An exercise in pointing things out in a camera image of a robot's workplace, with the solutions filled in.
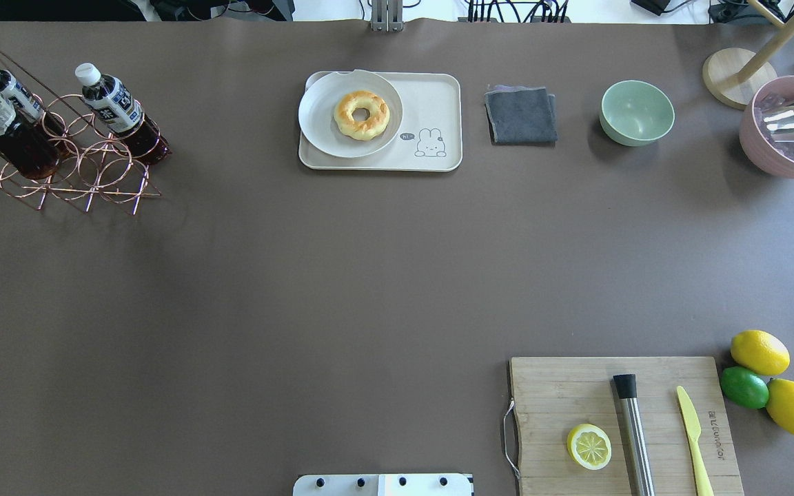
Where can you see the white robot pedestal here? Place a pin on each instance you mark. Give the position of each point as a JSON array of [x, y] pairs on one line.
[[435, 483]]

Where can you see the steel muddler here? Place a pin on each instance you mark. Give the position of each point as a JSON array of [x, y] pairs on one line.
[[626, 389]]

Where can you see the yellow plastic knife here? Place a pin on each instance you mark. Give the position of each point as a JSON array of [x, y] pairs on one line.
[[693, 429]]

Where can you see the grey folded cloth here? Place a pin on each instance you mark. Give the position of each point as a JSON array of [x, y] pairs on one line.
[[521, 115]]

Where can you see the tea bottle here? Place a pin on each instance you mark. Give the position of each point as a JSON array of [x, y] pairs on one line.
[[28, 104], [114, 105], [27, 148]]

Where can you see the white plate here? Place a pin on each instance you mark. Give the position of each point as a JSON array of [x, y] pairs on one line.
[[317, 106]]

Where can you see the copper wire bottle rack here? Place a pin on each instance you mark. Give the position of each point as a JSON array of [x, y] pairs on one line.
[[98, 168]]

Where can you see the green lime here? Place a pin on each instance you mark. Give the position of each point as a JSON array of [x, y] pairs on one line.
[[744, 387]]

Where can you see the aluminium frame post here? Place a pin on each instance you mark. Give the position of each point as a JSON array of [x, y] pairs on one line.
[[387, 16]]

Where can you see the pink bowl with ice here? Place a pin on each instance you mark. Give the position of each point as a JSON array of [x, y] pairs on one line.
[[755, 143]]

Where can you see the donut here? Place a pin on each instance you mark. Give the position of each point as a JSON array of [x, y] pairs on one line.
[[362, 115]]

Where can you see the beige tray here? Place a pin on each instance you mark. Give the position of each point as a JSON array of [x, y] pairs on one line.
[[428, 139]]

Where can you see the half lemon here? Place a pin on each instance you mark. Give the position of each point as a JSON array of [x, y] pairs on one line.
[[589, 446]]

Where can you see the wooden cutting board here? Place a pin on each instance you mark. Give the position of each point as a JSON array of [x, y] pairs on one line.
[[554, 394]]

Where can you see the green bowl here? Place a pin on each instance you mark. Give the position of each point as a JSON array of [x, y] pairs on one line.
[[635, 113]]

